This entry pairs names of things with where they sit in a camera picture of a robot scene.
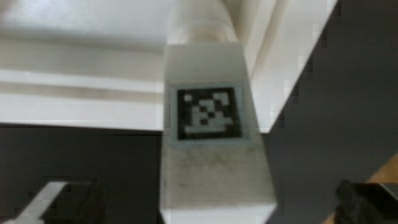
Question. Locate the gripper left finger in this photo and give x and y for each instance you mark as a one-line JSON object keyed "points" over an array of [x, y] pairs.
{"points": [[67, 204]]}

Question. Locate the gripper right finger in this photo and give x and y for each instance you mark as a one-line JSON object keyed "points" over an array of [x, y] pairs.
{"points": [[367, 203]]}

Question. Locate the white table leg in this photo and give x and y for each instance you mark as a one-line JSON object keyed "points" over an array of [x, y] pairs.
{"points": [[216, 180]]}

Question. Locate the white square tabletop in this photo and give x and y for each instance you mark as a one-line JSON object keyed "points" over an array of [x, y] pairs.
{"points": [[83, 55]]}

